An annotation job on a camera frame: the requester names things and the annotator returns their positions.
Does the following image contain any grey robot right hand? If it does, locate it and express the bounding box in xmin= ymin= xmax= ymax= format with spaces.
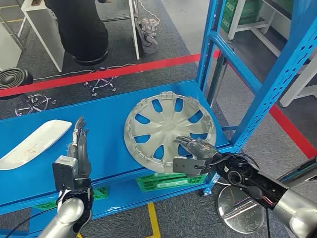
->
xmin=173 ymin=135 xmax=223 ymax=164

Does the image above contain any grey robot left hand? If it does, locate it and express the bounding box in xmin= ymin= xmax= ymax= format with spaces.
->
xmin=67 ymin=117 xmax=92 ymax=180

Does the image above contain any silver wheel hubcap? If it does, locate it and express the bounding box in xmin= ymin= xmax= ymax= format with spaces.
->
xmin=123 ymin=91 xmax=217 ymax=175

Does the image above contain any blue metal shelf rack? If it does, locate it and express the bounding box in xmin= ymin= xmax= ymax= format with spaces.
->
xmin=0 ymin=0 xmax=317 ymax=238

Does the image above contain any white plastic trim panel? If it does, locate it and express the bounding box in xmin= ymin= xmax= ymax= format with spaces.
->
xmin=0 ymin=119 xmax=72 ymax=171

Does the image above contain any black stool chrome base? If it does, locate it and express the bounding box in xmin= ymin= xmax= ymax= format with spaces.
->
xmin=73 ymin=49 xmax=118 ymax=98
xmin=0 ymin=67 xmax=57 ymax=118

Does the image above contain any person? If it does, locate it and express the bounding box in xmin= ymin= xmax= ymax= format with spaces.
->
xmin=44 ymin=0 xmax=109 ymax=63

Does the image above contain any white desk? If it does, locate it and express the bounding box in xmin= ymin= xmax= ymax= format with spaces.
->
xmin=17 ymin=0 xmax=140 ymax=73

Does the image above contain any grey cloth bag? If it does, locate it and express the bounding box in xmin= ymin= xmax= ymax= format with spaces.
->
xmin=135 ymin=17 xmax=159 ymax=55

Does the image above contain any green crate stack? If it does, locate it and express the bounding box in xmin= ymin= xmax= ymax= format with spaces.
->
xmin=220 ymin=0 xmax=263 ymax=34

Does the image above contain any white side cabinet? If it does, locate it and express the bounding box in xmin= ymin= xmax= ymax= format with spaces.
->
xmin=0 ymin=14 xmax=26 ymax=71

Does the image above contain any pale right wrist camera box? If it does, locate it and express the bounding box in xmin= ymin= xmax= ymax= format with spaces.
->
xmin=172 ymin=157 xmax=211 ymax=179

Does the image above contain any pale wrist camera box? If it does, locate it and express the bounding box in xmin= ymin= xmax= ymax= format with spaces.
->
xmin=52 ymin=156 xmax=79 ymax=192
xmin=172 ymin=157 xmax=211 ymax=179

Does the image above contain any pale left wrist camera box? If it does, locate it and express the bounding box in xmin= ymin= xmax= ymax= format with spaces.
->
xmin=52 ymin=156 xmax=79 ymax=192

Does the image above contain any chrome stanchion post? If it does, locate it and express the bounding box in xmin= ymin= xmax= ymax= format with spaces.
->
xmin=206 ymin=52 xmax=229 ymax=109
xmin=216 ymin=156 xmax=317 ymax=235

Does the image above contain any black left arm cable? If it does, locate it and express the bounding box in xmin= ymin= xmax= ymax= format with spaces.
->
xmin=5 ymin=208 xmax=60 ymax=238

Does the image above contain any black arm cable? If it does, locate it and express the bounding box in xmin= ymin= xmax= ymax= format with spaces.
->
xmin=5 ymin=208 xmax=60 ymax=238
xmin=264 ymin=208 xmax=272 ymax=238

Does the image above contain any thin white cable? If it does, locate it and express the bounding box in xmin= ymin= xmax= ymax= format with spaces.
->
xmin=33 ymin=63 xmax=144 ymax=82
xmin=137 ymin=0 xmax=161 ymax=25

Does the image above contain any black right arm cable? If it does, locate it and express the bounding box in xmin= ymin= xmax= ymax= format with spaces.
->
xmin=264 ymin=208 xmax=272 ymax=238

